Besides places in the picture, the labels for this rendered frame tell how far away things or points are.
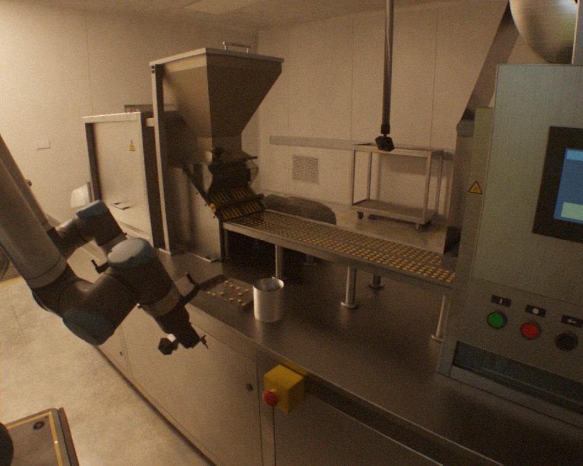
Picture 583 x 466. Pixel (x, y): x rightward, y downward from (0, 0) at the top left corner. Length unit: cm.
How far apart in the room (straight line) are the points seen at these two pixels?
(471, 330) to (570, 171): 27
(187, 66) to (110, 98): 381
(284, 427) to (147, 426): 98
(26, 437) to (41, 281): 86
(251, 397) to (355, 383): 36
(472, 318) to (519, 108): 30
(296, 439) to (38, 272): 71
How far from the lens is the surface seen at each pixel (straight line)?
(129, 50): 525
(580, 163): 51
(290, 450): 106
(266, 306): 95
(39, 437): 153
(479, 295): 57
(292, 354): 86
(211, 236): 136
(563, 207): 52
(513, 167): 52
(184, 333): 90
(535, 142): 52
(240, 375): 104
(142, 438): 183
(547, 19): 81
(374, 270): 94
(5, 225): 74
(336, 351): 87
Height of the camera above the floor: 132
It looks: 18 degrees down
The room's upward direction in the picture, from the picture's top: straight up
